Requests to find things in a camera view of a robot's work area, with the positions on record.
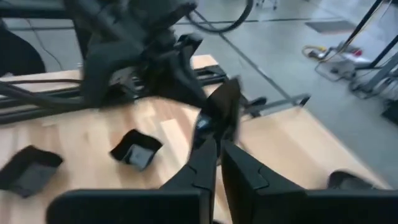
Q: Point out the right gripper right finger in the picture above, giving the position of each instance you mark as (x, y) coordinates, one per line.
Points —
(255, 196)

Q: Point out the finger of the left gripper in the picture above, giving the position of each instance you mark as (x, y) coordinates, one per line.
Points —
(168, 81)
(191, 68)

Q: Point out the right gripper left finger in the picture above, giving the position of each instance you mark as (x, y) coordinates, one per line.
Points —
(202, 174)

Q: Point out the black leaf-shaped mini plate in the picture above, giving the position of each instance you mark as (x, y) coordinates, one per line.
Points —
(348, 182)
(220, 105)

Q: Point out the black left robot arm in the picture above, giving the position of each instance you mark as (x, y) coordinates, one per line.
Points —
(124, 18)

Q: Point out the black square wavy mini plate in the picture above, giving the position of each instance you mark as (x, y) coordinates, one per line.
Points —
(136, 152)
(28, 174)

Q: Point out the black metal stand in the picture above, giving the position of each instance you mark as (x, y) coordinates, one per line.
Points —
(392, 113)

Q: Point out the black aluminium table frame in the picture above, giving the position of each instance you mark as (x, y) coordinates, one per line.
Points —
(31, 105)

